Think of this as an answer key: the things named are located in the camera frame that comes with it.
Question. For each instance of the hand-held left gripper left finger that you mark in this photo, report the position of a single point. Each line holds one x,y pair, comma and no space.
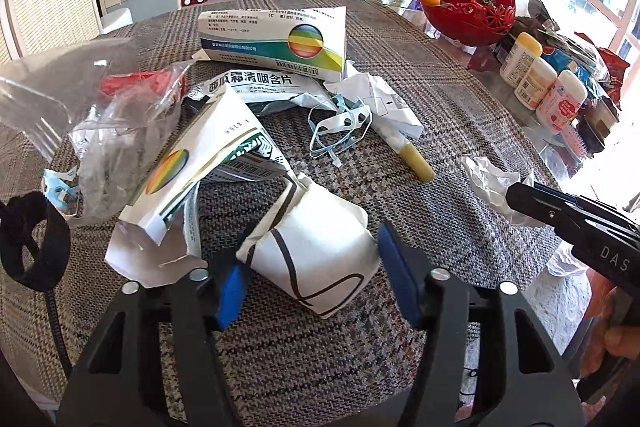
227,292

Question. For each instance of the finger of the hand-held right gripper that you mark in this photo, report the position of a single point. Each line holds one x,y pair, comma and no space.
552,192
535,209

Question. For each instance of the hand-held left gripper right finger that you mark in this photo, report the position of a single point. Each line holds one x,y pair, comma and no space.
400,277

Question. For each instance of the white tissue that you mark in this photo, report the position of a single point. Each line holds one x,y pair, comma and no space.
487,184

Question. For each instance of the crushed white paper cup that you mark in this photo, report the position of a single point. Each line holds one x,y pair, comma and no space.
310,252

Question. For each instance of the white tube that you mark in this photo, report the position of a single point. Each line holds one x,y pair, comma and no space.
412,159

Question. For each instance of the torn white medicine box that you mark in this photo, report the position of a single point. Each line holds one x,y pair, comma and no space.
200,162

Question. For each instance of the white paper carton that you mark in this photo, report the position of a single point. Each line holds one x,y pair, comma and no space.
385,99

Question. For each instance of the light blue mask piece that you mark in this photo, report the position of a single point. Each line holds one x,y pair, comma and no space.
62,189

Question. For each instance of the clear plastic bag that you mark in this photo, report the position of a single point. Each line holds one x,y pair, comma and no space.
115,127

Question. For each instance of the white printed carton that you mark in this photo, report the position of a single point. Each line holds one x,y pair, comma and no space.
270,84

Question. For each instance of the red cylindrical packet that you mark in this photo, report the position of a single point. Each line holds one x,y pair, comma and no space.
137,84

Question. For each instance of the white medicine box teal band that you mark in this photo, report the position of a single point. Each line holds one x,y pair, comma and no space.
272,39

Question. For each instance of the person's right hand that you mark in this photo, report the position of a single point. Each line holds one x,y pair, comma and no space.
622,339

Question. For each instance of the white plastic bag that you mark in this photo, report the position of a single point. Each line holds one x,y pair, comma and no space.
567,262

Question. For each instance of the pink hair brush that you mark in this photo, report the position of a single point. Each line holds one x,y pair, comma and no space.
582,141

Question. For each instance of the white bottle pink label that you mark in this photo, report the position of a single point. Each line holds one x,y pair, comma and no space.
560,104

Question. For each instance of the white bottle orange label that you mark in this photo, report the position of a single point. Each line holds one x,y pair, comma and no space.
535,84

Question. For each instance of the plaid tablecloth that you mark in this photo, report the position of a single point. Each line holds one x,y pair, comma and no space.
310,367

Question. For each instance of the white bottle yellow cap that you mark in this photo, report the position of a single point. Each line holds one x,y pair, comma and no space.
520,59

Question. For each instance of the pile of snack packets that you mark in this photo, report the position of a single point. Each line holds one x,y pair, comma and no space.
587,54

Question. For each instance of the red plastic basket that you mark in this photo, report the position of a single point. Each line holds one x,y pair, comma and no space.
472,19

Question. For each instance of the white round stool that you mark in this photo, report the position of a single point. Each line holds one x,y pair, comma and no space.
116,19

